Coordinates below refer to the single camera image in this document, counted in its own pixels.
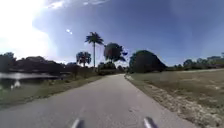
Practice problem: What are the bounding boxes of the low dark bushes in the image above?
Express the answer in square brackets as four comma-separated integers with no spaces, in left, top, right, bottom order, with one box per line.
[96,61,126,76]

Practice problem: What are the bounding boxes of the dark round tree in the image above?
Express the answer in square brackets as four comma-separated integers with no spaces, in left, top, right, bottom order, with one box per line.
[103,42,128,64]

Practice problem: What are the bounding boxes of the robot's own part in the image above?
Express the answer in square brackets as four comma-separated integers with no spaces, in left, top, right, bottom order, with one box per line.
[70,118,83,128]
[143,116,158,128]

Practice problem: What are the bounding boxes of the pond water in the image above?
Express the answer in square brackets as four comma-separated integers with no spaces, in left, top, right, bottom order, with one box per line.
[0,72,60,90]

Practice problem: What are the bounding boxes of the dry grass field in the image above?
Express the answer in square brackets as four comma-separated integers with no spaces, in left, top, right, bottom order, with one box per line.
[124,68,224,128]

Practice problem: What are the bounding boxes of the large dark bushy tree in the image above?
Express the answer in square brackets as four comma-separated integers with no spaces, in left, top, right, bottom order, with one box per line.
[128,49,168,74]

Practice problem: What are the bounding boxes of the green grass verge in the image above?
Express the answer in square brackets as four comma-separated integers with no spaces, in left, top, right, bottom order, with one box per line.
[0,74,104,110]

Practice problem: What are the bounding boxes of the row of distant trees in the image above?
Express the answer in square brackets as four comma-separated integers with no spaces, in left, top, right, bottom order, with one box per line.
[166,52,224,72]

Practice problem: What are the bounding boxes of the grey asphalt road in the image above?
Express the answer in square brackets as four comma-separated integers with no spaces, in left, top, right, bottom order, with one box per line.
[0,73,198,128]

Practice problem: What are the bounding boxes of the dark treeline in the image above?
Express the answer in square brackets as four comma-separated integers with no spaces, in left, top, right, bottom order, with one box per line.
[0,51,80,75]

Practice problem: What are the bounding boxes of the tall palm tree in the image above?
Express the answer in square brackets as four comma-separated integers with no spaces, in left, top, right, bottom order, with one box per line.
[84,31,105,69]

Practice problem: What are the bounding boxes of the short palm tree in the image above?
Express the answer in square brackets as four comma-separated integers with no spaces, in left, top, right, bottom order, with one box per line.
[75,51,92,68]

